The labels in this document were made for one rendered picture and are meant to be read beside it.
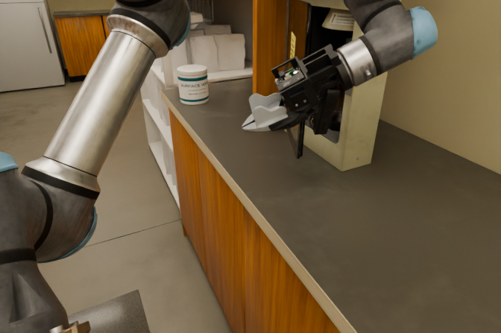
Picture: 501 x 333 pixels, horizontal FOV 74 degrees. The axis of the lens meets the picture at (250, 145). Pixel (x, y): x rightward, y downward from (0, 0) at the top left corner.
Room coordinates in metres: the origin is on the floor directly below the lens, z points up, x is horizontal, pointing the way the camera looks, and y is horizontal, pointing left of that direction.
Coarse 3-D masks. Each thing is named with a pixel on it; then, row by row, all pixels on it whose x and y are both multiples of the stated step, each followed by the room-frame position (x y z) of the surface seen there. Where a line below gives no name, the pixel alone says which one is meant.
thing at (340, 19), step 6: (330, 12) 0.99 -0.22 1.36; (336, 12) 0.96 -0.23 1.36; (342, 12) 0.95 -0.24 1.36; (348, 12) 0.94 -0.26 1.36; (330, 18) 0.97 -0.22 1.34; (336, 18) 0.95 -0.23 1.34; (342, 18) 0.94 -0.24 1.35; (348, 18) 0.93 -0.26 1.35; (324, 24) 0.99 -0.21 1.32; (330, 24) 0.96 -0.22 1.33; (336, 24) 0.94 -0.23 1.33; (342, 24) 0.93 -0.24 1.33; (348, 24) 0.92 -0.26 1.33; (342, 30) 0.92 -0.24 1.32; (348, 30) 0.91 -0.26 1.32
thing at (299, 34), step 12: (300, 0) 0.91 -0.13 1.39; (300, 12) 0.88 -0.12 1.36; (300, 24) 0.87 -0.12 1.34; (288, 36) 1.07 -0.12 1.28; (300, 36) 0.86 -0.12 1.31; (288, 48) 1.06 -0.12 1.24; (300, 48) 0.85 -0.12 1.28; (288, 108) 1.00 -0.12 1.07; (288, 132) 0.97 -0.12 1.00; (300, 132) 0.80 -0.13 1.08; (300, 144) 0.80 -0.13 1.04
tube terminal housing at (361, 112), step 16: (304, 0) 1.05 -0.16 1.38; (320, 0) 0.98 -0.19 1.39; (336, 0) 0.92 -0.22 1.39; (400, 0) 0.87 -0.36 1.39; (368, 80) 0.85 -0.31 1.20; (384, 80) 0.87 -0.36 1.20; (352, 96) 0.83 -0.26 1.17; (368, 96) 0.85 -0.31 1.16; (352, 112) 0.83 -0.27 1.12; (368, 112) 0.86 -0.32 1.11; (304, 128) 1.00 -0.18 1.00; (352, 128) 0.83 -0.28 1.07; (368, 128) 0.86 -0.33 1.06; (304, 144) 1.00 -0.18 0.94; (320, 144) 0.92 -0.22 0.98; (336, 144) 0.86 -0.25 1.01; (352, 144) 0.84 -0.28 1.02; (368, 144) 0.86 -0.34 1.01; (336, 160) 0.85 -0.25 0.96; (352, 160) 0.84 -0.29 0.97; (368, 160) 0.87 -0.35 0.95
